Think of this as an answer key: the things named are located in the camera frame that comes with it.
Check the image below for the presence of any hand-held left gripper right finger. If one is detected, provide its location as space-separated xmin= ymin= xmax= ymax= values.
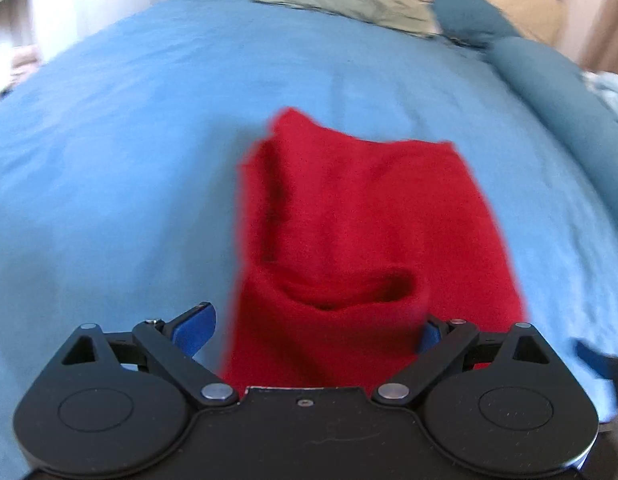
xmin=371 ymin=314 xmax=557 ymax=406

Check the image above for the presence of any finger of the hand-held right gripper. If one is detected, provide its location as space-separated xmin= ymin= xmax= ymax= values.
xmin=575 ymin=339 xmax=618 ymax=381

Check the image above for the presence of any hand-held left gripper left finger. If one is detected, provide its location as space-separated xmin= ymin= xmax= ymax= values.
xmin=61 ymin=301 xmax=240 ymax=407

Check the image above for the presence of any red knit sweater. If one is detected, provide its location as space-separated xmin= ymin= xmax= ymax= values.
xmin=221 ymin=106 xmax=530 ymax=391

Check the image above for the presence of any blue bed sheet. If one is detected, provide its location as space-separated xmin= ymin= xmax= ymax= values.
xmin=0 ymin=0 xmax=618 ymax=461

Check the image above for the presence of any white pillow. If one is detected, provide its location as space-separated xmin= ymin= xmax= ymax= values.
xmin=583 ymin=72 xmax=618 ymax=127

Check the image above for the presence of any teal pillow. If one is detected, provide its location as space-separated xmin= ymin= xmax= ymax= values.
xmin=434 ymin=0 xmax=522 ymax=49

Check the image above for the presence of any beige curtain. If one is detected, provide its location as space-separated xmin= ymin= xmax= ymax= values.
xmin=578 ymin=0 xmax=618 ymax=77

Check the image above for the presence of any green pillow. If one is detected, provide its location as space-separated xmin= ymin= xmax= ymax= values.
xmin=253 ymin=0 xmax=440 ymax=39

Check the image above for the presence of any white shelf unit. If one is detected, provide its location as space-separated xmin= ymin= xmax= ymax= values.
xmin=0 ymin=0 xmax=216 ymax=107

